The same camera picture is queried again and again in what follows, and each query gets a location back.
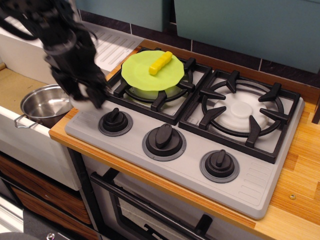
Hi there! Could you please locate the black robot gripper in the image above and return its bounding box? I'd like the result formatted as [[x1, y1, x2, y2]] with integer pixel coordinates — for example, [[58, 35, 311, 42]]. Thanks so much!
[[43, 32, 111, 109]]

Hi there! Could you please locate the white brown toy mushroom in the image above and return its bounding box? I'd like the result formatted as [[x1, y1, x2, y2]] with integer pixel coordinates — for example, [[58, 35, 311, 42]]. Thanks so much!
[[69, 83, 94, 111]]

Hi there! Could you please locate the yellow toy fry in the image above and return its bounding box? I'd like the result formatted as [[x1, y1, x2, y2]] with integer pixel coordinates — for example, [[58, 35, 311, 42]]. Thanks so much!
[[148, 51, 173, 75]]

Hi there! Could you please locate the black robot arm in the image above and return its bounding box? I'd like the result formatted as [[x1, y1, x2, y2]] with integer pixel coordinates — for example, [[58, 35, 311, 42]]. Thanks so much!
[[0, 0, 109, 109]]

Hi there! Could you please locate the stainless steel pot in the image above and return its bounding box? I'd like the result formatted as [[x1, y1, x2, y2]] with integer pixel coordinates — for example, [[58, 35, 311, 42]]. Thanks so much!
[[14, 84, 73, 129]]

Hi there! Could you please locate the green plastic plate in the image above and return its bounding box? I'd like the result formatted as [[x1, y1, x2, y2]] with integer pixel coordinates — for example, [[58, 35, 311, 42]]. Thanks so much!
[[121, 50, 185, 91]]

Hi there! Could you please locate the black left stove knob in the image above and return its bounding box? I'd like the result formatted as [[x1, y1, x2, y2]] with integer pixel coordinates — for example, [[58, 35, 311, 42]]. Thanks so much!
[[98, 107, 133, 137]]

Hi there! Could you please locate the black stove knob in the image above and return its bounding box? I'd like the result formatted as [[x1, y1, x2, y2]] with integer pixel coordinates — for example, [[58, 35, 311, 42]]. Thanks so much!
[[199, 149, 240, 184], [98, 107, 133, 137], [142, 123, 187, 162]]

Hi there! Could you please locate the black left burner grate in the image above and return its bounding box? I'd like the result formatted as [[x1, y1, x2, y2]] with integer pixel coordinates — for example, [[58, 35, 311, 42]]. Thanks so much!
[[104, 47, 213, 125]]

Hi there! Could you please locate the black burner grate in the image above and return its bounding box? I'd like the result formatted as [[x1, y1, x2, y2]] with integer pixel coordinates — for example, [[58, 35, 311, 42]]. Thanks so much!
[[104, 47, 213, 125], [179, 70, 305, 164]]

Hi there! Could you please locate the black middle stove knob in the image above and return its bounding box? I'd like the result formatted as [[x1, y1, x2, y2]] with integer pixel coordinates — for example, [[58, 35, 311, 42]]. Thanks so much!
[[142, 123, 187, 162]]

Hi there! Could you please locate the wooden drawer front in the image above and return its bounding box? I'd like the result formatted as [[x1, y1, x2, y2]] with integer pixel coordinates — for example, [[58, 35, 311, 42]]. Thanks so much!
[[0, 153, 99, 240]]

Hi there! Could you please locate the toy oven door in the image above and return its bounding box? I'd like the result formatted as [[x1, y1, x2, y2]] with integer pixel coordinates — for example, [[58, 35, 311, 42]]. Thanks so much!
[[90, 168, 256, 240]]

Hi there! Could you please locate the grey toy stove top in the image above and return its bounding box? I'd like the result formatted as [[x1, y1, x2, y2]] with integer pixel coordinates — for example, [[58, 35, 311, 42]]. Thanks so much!
[[65, 48, 305, 219]]

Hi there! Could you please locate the black right stove knob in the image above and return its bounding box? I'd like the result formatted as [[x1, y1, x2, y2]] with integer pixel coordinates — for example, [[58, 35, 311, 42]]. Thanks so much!
[[199, 149, 240, 184]]

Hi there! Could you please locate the black right burner grate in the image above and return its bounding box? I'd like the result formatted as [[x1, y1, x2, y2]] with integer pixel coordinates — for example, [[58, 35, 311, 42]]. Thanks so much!
[[179, 70, 305, 164]]

